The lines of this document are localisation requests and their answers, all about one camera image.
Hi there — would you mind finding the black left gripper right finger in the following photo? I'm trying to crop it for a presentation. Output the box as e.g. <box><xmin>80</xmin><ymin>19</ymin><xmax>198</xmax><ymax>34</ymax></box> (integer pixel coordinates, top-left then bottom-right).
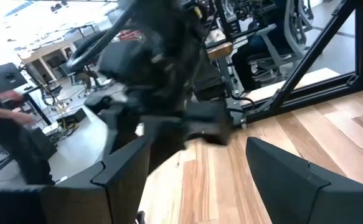
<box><xmin>245</xmin><ymin>136</ymin><xmax>363</xmax><ymax>224</ymax></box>

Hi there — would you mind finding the black floor box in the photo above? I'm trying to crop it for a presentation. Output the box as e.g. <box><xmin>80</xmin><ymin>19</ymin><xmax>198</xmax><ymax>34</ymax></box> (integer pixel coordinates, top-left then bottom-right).
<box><xmin>56</xmin><ymin>108</ymin><xmax>87</xmax><ymax>125</ymax></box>

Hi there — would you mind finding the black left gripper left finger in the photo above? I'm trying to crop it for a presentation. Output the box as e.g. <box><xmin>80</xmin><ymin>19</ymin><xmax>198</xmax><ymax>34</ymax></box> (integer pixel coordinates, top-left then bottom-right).
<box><xmin>0</xmin><ymin>136</ymin><xmax>151</xmax><ymax>224</ymax></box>

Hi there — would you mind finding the grey office chair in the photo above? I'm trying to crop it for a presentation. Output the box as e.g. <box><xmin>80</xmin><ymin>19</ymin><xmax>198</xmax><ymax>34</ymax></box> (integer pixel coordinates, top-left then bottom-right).
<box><xmin>246</xmin><ymin>0</ymin><xmax>313</xmax><ymax>78</ymax></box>

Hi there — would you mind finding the person's hand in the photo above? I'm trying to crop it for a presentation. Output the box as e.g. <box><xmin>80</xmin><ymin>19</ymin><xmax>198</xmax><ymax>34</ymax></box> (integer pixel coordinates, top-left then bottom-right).
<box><xmin>0</xmin><ymin>88</ymin><xmax>25</xmax><ymax>102</ymax></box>
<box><xmin>12</xmin><ymin>111</ymin><xmax>36</xmax><ymax>127</ymax></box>

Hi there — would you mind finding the black frame strut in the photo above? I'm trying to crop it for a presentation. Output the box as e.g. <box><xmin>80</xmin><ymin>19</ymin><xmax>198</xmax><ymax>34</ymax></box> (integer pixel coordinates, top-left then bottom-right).
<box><xmin>270</xmin><ymin>0</ymin><xmax>358</xmax><ymax>110</ymax></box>

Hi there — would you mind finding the black computer monitor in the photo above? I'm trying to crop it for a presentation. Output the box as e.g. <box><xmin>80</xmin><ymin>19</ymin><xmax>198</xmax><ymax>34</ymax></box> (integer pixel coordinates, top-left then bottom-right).
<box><xmin>0</xmin><ymin>62</ymin><xmax>29</xmax><ymax>93</ymax></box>

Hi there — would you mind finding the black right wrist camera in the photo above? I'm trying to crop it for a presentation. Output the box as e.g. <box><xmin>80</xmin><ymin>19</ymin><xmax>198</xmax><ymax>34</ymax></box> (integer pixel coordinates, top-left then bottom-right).
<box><xmin>86</xmin><ymin>95</ymin><xmax>113</xmax><ymax>113</ymax></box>

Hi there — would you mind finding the black table edge rail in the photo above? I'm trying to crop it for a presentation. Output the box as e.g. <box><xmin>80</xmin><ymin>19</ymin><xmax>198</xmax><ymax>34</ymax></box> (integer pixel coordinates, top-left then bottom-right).
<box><xmin>240</xmin><ymin>73</ymin><xmax>363</xmax><ymax>124</ymax></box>

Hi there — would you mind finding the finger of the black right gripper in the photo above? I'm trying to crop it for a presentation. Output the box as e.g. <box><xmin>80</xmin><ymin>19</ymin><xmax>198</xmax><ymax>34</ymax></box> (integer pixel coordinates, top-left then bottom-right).
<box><xmin>105</xmin><ymin>107</ymin><xmax>143</xmax><ymax>156</ymax></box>
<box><xmin>148</xmin><ymin>124</ymin><xmax>188</xmax><ymax>175</ymax></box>

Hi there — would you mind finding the wooden board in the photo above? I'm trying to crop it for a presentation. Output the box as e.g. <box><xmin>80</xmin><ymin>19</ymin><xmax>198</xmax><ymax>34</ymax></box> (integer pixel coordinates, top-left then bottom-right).
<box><xmin>206</xmin><ymin>42</ymin><xmax>233</xmax><ymax>60</ymax></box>

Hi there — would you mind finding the black office chair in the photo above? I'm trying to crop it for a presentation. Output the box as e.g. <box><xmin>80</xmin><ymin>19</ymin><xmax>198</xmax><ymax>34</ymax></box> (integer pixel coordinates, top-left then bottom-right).
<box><xmin>42</xmin><ymin>83</ymin><xmax>73</xmax><ymax>107</ymax></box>

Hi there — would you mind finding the person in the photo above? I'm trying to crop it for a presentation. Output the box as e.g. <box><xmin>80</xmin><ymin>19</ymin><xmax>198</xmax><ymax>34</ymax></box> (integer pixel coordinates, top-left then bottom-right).
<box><xmin>230</xmin><ymin>0</ymin><xmax>294</xmax><ymax>91</ymax></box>
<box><xmin>0</xmin><ymin>83</ymin><xmax>57</xmax><ymax>186</ymax></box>

